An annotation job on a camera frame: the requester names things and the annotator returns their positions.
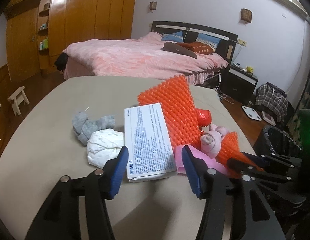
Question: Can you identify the white tissue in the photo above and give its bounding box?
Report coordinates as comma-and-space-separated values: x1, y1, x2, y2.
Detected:
87, 128, 124, 168

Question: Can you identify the red plastic bag ball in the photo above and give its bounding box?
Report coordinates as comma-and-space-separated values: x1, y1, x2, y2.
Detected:
196, 108, 212, 128

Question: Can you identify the grey sock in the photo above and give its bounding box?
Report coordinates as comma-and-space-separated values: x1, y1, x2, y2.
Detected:
72, 112, 115, 146

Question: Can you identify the white printed medicine box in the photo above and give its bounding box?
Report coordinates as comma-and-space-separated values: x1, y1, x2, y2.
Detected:
124, 103, 177, 183

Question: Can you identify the orange bubble wrap sheet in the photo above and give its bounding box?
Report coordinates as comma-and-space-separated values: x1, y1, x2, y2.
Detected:
137, 74, 265, 173

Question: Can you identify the pink sock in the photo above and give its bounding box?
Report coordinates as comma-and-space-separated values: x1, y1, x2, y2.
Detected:
200, 124, 230, 159

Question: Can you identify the black trash bin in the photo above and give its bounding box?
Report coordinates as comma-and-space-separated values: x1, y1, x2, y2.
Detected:
253, 125, 303, 159

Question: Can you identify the dark green curtain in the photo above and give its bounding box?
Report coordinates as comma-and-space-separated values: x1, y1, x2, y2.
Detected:
287, 92, 310, 148

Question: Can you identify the white framed book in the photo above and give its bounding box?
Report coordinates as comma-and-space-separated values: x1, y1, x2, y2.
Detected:
262, 111, 276, 126

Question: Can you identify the white bathroom scale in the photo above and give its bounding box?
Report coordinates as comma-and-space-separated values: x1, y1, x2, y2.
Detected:
241, 106, 262, 121

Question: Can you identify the plaid shirt on chair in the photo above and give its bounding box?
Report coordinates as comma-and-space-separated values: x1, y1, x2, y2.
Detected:
255, 82, 289, 122

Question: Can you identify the black white nightstand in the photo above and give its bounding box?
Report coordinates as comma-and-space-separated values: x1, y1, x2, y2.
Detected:
221, 66, 258, 105

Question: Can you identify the yellow plush toy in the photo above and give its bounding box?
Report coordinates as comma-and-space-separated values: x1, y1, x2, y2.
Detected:
246, 66, 254, 74

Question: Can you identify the small white stool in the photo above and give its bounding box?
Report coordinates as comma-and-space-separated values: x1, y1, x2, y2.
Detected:
7, 86, 30, 116

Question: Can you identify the black bed headboard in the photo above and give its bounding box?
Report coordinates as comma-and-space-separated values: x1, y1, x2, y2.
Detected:
151, 21, 238, 65

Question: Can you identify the red dotted pillow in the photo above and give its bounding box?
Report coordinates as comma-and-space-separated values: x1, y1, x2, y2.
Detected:
177, 42, 215, 55

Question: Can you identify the right blue pillow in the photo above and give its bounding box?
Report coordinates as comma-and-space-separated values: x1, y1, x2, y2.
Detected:
196, 33, 221, 50

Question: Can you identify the blue pillow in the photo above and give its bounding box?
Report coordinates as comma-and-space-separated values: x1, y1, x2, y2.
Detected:
196, 33, 221, 50
162, 31, 184, 43

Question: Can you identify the black clothing on bed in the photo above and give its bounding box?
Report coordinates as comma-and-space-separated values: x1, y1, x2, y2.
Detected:
54, 53, 69, 72

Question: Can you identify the brown flat pillow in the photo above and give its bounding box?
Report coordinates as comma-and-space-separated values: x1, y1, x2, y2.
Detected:
161, 42, 197, 59

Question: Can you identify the left blue pillow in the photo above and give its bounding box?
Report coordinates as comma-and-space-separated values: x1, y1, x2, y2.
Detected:
162, 31, 184, 43

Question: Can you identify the bed with pink cover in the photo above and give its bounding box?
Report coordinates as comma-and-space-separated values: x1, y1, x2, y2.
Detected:
63, 32, 228, 85

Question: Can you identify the wooden wardrobe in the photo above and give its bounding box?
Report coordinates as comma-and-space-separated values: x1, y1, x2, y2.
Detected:
4, 0, 135, 82

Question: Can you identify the white charger cable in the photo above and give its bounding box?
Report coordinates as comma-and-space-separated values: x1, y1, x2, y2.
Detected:
213, 72, 236, 105

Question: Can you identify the right wall lamp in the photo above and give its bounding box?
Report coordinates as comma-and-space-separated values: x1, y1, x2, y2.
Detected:
240, 8, 252, 23

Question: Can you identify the wall lamp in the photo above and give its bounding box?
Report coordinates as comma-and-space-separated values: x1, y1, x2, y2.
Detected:
149, 1, 157, 11
240, 8, 252, 23

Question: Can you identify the left wall lamp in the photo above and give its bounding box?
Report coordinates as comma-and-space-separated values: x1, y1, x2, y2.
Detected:
149, 1, 157, 11

